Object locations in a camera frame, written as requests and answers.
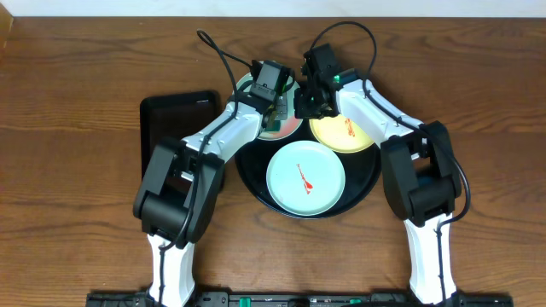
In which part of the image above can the green yellow sponge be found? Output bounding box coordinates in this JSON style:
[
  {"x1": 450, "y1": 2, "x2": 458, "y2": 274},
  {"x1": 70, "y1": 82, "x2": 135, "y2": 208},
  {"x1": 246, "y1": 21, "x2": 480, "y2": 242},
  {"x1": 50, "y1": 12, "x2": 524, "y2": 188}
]
[{"x1": 266, "y1": 120, "x2": 284, "y2": 133}]

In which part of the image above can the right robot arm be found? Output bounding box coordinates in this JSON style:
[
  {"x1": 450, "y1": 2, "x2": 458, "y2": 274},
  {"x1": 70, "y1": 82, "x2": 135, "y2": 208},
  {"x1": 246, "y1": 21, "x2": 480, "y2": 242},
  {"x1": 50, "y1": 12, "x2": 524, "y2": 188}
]
[{"x1": 295, "y1": 44, "x2": 462, "y2": 305}]

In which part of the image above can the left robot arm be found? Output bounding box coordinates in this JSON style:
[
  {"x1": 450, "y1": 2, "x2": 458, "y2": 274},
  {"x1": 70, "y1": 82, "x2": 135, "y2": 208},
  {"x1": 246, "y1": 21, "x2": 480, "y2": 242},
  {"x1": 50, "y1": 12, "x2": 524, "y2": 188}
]
[{"x1": 133, "y1": 61, "x2": 295, "y2": 306}]

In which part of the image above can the light blue plate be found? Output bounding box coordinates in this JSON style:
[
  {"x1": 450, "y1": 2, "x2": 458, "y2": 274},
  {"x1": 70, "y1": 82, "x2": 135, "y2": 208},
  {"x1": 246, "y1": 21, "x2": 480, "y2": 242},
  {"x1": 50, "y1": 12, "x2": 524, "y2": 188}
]
[
  {"x1": 258, "y1": 83, "x2": 303, "y2": 141},
  {"x1": 266, "y1": 141, "x2": 346, "y2": 217}
]

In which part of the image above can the light blue plate bottom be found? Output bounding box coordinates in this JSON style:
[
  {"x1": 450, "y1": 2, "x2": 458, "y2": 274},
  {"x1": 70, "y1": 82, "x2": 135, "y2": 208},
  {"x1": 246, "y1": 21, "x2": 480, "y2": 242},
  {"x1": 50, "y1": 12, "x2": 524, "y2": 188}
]
[{"x1": 266, "y1": 141, "x2": 346, "y2": 217}]

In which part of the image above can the yellow plate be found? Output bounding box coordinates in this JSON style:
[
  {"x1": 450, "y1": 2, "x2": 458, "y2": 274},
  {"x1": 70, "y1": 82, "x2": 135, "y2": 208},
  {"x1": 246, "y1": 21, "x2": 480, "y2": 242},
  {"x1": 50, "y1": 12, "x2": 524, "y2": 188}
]
[{"x1": 309, "y1": 115, "x2": 375, "y2": 154}]

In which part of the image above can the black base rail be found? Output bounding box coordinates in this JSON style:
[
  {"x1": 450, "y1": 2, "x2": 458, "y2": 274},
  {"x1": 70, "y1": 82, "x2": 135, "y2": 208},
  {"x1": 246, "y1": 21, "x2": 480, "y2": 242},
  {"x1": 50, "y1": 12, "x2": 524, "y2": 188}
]
[{"x1": 85, "y1": 292, "x2": 514, "y2": 307}]

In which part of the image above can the light blue plate top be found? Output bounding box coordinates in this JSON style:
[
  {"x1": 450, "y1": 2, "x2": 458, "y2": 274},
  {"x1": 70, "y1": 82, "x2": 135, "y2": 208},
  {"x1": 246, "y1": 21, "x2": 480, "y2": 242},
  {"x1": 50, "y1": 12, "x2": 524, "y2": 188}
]
[{"x1": 258, "y1": 83, "x2": 303, "y2": 141}]

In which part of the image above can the dark rectangular tray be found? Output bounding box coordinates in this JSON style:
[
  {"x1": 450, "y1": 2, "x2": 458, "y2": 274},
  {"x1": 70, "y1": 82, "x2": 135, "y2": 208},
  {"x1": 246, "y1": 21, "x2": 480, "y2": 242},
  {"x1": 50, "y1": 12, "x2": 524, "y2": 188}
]
[{"x1": 140, "y1": 90, "x2": 220, "y2": 173}]

